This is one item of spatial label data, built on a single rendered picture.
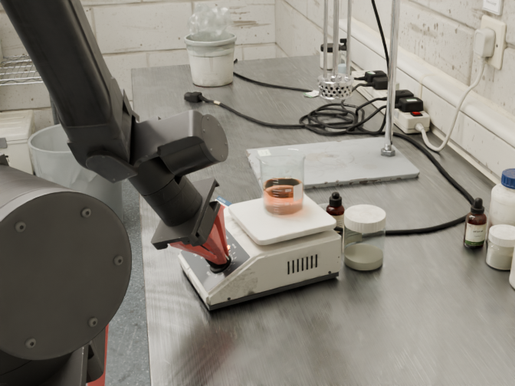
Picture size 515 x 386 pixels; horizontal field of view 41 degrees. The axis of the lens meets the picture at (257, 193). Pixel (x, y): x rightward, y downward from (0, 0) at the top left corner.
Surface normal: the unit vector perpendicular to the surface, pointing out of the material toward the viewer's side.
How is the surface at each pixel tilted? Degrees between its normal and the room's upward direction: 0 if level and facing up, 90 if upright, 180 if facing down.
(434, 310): 0
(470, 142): 90
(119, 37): 90
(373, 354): 0
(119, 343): 0
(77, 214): 84
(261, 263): 90
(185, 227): 30
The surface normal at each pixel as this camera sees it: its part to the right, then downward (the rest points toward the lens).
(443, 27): -0.98, 0.11
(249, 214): -0.03, -0.91
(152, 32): 0.18, 0.41
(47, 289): 0.69, 0.18
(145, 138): -0.50, -0.40
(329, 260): 0.40, 0.38
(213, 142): 0.87, -0.28
